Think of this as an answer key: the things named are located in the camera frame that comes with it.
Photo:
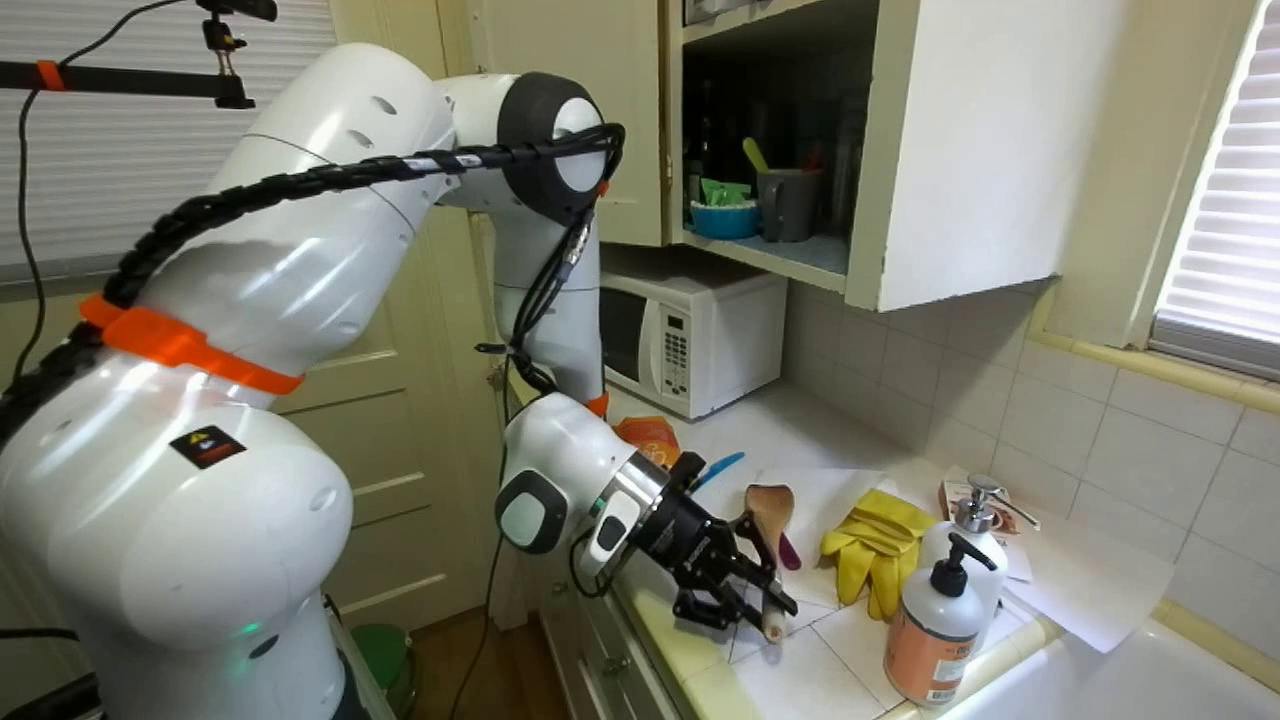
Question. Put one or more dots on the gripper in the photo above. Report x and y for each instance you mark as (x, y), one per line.
(685, 530)

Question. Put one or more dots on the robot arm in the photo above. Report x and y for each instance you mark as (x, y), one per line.
(250, 330)

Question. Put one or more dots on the wooden spoon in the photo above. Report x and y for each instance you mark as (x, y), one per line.
(770, 510)

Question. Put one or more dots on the cream cabinet door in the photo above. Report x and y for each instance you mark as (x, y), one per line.
(560, 40)
(990, 150)

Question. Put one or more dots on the magenta plastic utensil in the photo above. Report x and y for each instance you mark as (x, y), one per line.
(790, 553)

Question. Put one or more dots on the blue plastic utensil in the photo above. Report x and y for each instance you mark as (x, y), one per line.
(720, 468)

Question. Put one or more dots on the yellow rubber glove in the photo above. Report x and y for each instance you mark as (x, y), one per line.
(870, 575)
(895, 515)

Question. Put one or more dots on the drawer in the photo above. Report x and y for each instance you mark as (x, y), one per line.
(600, 660)

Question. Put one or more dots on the orange packet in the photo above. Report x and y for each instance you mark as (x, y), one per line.
(650, 438)

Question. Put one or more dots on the orange soap pump bottle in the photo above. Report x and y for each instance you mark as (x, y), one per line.
(930, 630)

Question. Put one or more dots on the white soap pump bottle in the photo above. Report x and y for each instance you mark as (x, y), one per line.
(975, 545)

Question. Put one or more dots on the white microwave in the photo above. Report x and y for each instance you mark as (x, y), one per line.
(710, 340)

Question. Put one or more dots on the microwave door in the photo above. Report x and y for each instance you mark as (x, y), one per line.
(625, 340)

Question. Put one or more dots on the cream panel door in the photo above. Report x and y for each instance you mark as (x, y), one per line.
(420, 430)

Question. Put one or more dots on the green bin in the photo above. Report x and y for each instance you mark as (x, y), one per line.
(385, 660)

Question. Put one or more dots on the white paper sheet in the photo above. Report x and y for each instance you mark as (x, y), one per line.
(1100, 590)

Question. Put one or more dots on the blue bowl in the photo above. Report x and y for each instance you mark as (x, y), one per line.
(722, 222)

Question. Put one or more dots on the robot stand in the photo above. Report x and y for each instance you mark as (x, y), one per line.
(360, 670)

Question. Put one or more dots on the dark grey mug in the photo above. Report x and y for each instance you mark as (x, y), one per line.
(790, 205)

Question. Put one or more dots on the white sink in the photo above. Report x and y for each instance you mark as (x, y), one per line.
(1130, 680)

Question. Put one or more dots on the green packet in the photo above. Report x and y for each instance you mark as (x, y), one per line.
(725, 191)

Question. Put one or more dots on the yellow-green utensil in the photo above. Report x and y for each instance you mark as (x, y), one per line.
(754, 154)

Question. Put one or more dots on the window with white blinds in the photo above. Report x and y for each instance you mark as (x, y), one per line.
(110, 150)
(1230, 220)

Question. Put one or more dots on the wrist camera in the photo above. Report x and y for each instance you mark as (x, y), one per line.
(688, 470)

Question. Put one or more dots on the cream wall cabinet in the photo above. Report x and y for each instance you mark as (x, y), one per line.
(1000, 150)

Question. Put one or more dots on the camera on mount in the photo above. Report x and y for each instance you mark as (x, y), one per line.
(225, 50)

